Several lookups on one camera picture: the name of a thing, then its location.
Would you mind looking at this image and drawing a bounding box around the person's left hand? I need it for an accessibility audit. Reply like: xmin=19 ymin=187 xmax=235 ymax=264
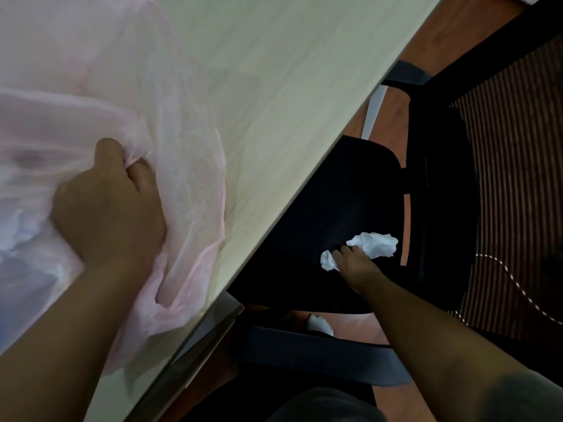
xmin=49 ymin=138 xmax=167 ymax=271

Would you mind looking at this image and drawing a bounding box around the person's right hand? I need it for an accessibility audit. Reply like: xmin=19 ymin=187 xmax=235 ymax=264
xmin=330 ymin=244 xmax=390 ymax=295

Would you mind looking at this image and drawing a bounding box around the white tissue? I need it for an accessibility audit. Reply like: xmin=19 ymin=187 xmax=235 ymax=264
xmin=320 ymin=232 xmax=399 ymax=272

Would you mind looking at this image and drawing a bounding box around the pink plastic bag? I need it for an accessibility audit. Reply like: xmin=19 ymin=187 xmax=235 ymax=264
xmin=0 ymin=0 xmax=228 ymax=376

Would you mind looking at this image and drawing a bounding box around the person's right forearm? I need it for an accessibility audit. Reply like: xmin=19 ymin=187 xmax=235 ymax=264
xmin=360 ymin=276 xmax=563 ymax=422

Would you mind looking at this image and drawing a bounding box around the person's left forearm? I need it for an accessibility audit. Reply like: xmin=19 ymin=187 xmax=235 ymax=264
xmin=0 ymin=254 xmax=164 ymax=422

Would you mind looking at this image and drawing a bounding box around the person's grey shirt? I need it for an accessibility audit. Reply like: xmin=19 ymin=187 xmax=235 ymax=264
xmin=263 ymin=386 xmax=388 ymax=422

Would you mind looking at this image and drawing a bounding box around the black swivel office chair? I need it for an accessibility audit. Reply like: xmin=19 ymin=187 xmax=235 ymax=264
xmin=226 ymin=0 xmax=563 ymax=392

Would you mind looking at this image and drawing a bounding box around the beige under-desk cabinet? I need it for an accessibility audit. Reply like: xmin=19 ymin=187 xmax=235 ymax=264
xmin=174 ymin=292 xmax=245 ymax=374

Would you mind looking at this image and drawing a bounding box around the light wooden table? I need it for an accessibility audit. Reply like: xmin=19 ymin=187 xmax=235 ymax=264
xmin=81 ymin=0 xmax=445 ymax=422

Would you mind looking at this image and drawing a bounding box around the white cable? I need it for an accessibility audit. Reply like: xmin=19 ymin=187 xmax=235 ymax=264
xmin=448 ymin=254 xmax=563 ymax=326

